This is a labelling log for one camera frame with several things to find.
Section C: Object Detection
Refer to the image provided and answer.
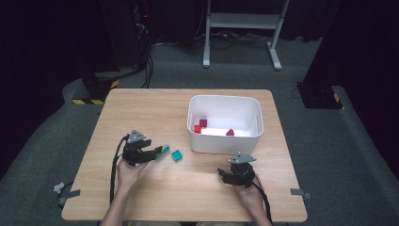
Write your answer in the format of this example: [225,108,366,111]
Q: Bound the black cable bundle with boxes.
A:
[133,0,155,89]

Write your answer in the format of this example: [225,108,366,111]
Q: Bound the dark curtain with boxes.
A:
[0,0,121,177]
[302,0,399,172]

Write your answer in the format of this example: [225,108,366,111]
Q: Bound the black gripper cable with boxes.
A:
[109,134,131,205]
[252,173,275,226]

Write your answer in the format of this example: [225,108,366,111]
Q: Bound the person's left hand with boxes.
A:
[116,155,149,193]

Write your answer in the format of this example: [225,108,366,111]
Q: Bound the grey tape strip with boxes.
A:
[290,187,312,200]
[56,189,81,205]

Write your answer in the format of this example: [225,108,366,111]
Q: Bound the white metal stand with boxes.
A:
[202,0,290,71]

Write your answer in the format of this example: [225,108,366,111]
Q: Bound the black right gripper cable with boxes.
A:
[252,173,275,226]

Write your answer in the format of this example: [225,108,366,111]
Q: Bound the yellow black hazard tape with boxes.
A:
[72,99,104,105]

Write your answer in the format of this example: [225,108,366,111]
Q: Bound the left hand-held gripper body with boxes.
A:
[121,129,149,167]

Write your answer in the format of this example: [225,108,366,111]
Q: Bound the black stand base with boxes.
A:
[295,82,343,110]
[82,71,120,101]

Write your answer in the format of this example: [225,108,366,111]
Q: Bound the person's right hand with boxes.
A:
[233,181,268,215]

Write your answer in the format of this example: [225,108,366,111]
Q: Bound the teal cube block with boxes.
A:
[170,149,184,162]

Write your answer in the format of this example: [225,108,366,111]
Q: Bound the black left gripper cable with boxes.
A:
[109,134,131,205]

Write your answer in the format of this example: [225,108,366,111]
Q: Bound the white plastic storage bin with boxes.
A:
[186,94,264,155]

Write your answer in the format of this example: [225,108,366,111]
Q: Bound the long teal block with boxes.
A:
[155,144,170,161]

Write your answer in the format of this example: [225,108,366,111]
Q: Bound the black floor cables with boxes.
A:
[153,29,272,51]

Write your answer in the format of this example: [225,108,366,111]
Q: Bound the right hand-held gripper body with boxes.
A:
[228,152,257,189]

